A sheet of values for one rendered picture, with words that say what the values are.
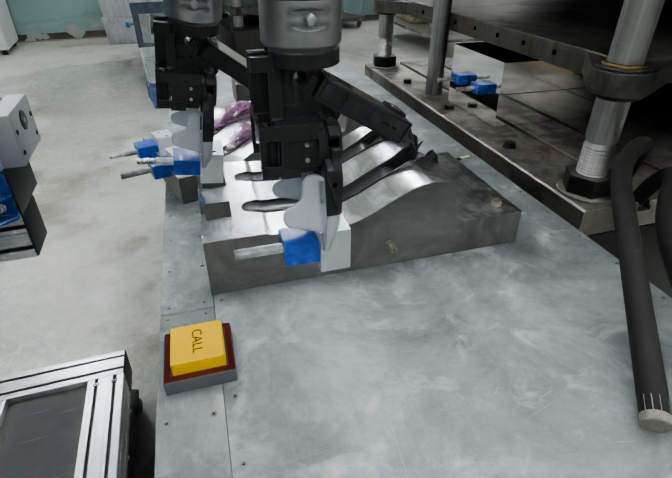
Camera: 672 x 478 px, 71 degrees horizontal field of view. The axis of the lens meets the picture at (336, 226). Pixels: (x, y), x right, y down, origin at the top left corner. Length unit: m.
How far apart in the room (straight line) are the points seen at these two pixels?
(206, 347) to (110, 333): 1.39
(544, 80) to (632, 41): 0.49
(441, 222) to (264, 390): 0.37
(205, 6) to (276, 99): 0.25
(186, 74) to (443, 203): 0.41
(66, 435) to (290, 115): 1.10
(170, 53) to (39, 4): 7.35
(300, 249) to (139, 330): 1.44
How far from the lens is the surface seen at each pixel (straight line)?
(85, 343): 1.96
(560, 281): 0.78
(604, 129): 1.04
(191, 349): 0.58
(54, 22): 8.06
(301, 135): 0.46
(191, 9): 0.68
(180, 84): 0.71
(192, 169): 0.79
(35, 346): 2.03
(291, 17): 0.43
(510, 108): 1.43
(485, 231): 0.80
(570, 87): 1.53
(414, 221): 0.72
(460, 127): 1.39
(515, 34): 1.36
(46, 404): 1.50
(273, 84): 0.46
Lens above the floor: 1.24
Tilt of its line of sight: 31 degrees down
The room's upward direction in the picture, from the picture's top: straight up
